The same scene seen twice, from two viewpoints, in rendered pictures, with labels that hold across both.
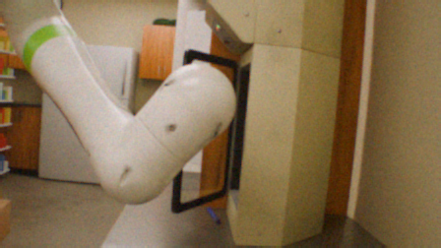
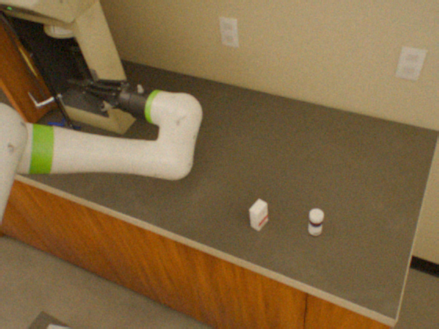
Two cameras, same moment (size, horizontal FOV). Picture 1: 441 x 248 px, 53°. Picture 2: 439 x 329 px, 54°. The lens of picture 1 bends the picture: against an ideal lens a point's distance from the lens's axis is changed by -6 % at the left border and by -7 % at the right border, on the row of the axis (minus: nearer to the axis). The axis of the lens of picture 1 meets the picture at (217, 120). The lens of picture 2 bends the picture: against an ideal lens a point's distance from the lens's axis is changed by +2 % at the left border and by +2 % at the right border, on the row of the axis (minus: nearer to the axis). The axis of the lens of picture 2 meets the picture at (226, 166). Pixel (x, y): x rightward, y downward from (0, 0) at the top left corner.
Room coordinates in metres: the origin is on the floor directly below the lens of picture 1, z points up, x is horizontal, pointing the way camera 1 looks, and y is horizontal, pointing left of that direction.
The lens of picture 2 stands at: (0.09, 0.67, 2.03)
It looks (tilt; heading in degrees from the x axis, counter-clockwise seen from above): 49 degrees down; 305
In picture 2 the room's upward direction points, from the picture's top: 8 degrees counter-clockwise
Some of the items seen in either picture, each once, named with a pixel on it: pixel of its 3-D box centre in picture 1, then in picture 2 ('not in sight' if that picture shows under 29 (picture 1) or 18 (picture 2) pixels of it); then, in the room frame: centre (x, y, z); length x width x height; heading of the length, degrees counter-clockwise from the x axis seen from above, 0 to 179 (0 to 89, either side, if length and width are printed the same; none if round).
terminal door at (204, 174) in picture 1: (207, 131); (42, 84); (1.23, 0.02, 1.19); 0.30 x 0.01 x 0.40; 155
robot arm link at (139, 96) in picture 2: not in sight; (145, 103); (0.78, 0.04, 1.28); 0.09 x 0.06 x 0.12; 93
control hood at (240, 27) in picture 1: (225, 29); (10, 3); (1.22, 0.00, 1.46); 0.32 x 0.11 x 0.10; 3
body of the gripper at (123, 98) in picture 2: not in sight; (123, 98); (0.85, 0.04, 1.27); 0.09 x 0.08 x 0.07; 3
